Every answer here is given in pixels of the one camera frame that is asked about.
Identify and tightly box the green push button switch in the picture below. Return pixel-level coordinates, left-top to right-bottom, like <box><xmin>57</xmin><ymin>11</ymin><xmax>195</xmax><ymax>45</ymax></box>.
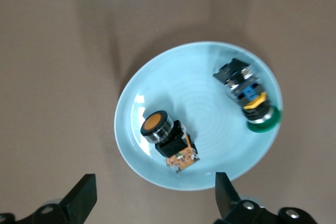
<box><xmin>212</xmin><ymin>57</ymin><xmax>283</xmax><ymax>133</ymax></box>

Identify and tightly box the orange push button switch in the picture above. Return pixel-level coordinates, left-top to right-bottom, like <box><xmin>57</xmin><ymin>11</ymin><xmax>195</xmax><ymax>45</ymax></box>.
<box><xmin>140</xmin><ymin>110</ymin><xmax>202</xmax><ymax>174</ymax></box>

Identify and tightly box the light blue round plate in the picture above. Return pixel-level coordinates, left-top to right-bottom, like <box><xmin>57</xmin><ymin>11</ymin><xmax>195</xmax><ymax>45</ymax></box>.
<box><xmin>113</xmin><ymin>40</ymin><xmax>284</xmax><ymax>190</ymax></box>

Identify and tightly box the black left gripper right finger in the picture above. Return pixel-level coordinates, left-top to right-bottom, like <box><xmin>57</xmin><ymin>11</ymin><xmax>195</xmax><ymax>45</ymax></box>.
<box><xmin>214</xmin><ymin>172</ymin><xmax>318</xmax><ymax>224</ymax></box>

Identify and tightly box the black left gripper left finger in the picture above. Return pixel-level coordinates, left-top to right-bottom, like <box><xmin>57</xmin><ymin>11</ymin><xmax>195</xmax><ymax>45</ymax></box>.
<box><xmin>0</xmin><ymin>173</ymin><xmax>98</xmax><ymax>224</ymax></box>

